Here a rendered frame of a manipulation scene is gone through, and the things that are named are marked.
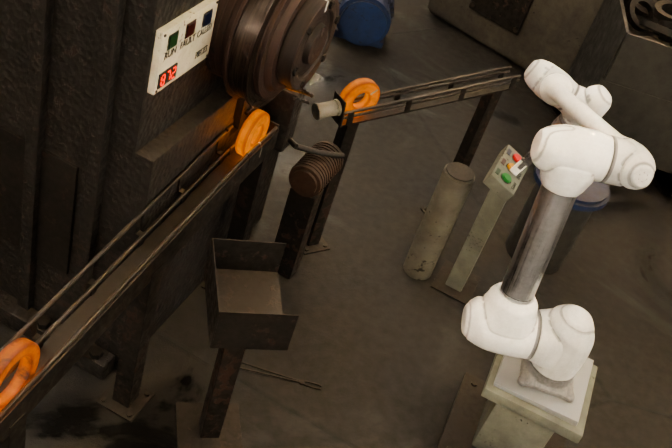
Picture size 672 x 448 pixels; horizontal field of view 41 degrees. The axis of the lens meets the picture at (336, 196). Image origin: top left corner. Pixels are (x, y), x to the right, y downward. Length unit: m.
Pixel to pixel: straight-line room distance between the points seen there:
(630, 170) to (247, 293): 1.06
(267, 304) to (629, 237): 2.33
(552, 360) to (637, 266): 1.53
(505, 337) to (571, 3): 2.70
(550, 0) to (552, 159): 2.75
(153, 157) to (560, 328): 1.27
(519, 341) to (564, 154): 0.62
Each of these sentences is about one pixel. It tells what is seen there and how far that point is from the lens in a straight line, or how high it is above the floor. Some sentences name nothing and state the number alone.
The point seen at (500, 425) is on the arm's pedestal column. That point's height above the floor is 0.17.
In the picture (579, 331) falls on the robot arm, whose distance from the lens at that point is 2.73.
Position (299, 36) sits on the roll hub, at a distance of 2.41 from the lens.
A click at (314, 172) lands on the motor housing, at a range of 3.04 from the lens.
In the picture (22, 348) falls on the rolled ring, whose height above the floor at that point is 0.74.
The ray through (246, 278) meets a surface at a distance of 2.48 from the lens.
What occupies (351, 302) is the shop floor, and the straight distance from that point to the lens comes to 3.39.
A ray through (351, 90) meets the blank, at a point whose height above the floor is 0.75.
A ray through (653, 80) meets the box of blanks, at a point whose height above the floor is 0.56.
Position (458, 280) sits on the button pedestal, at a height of 0.06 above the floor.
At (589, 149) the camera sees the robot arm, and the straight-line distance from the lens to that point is 2.42.
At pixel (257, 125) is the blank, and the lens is 2.73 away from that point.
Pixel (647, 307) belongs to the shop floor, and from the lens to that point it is 4.05.
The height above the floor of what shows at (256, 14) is 1.23.
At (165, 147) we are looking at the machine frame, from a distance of 2.43.
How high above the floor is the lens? 2.35
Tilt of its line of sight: 38 degrees down
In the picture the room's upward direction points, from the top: 19 degrees clockwise
